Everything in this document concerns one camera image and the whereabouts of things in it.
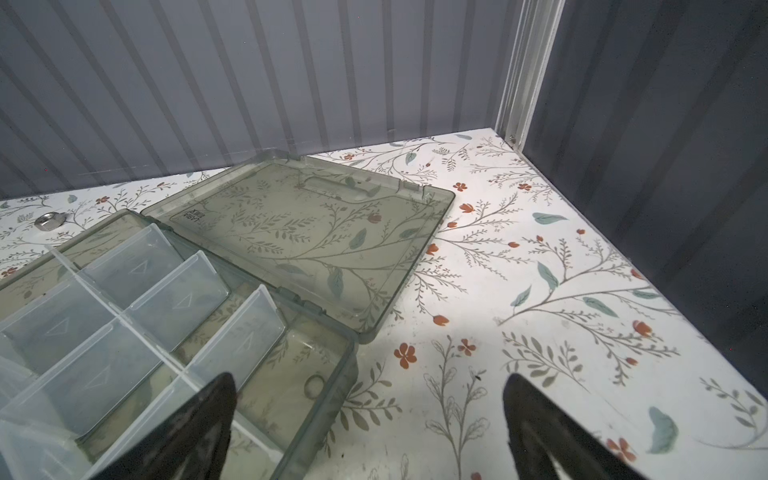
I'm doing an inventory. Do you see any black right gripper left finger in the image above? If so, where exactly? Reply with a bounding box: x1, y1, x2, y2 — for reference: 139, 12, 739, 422
95, 373, 236, 479

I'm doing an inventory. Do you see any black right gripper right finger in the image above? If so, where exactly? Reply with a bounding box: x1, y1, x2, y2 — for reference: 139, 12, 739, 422
503, 373, 643, 479

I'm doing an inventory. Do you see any translucent green organizer box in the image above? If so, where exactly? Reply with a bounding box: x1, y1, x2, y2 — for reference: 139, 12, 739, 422
1, 151, 454, 479

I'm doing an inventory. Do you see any silver hex nut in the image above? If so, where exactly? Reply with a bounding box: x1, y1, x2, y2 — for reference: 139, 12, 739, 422
34, 211, 68, 232

